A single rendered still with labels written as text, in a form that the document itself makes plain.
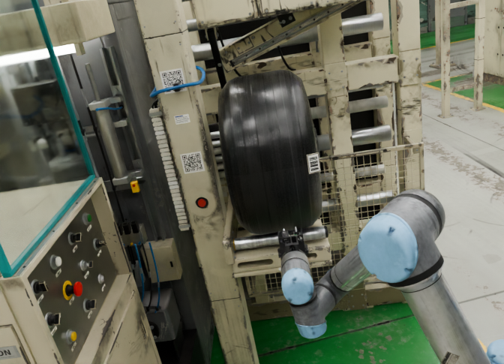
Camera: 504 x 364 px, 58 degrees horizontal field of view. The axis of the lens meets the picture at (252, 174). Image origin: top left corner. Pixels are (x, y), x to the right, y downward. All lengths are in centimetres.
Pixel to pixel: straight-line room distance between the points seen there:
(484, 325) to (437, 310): 173
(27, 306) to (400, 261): 80
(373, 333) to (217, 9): 177
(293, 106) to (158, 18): 50
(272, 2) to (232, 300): 115
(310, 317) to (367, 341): 136
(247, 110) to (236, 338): 101
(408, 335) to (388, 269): 169
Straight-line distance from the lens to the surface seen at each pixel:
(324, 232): 164
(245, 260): 166
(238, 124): 141
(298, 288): 112
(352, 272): 118
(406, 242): 86
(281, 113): 141
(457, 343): 98
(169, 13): 151
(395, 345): 252
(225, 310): 193
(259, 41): 189
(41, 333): 119
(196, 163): 161
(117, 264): 168
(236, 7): 175
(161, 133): 160
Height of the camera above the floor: 175
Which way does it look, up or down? 22 degrees down
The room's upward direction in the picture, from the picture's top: 10 degrees counter-clockwise
